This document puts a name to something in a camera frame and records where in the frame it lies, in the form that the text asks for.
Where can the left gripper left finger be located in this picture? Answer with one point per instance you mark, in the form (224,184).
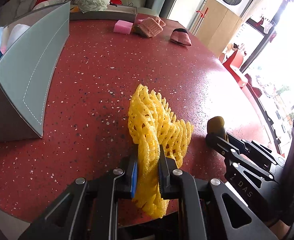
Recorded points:
(127,183)

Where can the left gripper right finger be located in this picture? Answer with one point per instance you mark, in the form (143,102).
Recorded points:
(170,185)

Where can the yellow foam fruit net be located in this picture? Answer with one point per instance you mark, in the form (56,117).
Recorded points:
(154,128)

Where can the white nonwoven bag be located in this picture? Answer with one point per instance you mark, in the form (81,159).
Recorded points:
(16,32)

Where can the person's right hand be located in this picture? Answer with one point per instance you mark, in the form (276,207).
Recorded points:
(282,231)

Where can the red plastic child chair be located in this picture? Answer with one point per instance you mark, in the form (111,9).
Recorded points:
(232,64)

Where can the grey storage box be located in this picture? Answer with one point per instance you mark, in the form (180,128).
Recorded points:
(26,70)

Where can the pink slipper sock black cuff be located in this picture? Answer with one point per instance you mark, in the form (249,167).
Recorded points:
(180,36)

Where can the pink knit sock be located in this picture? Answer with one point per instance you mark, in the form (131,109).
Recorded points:
(149,27)

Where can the pink sponge block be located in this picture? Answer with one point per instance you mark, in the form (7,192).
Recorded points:
(122,27)

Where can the wooden cabinet panel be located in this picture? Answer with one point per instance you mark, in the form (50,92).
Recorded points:
(218,27)

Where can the grey box lid tray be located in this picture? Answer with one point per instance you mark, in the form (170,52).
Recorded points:
(113,12)

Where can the red mop handle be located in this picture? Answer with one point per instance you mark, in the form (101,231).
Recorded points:
(199,22)

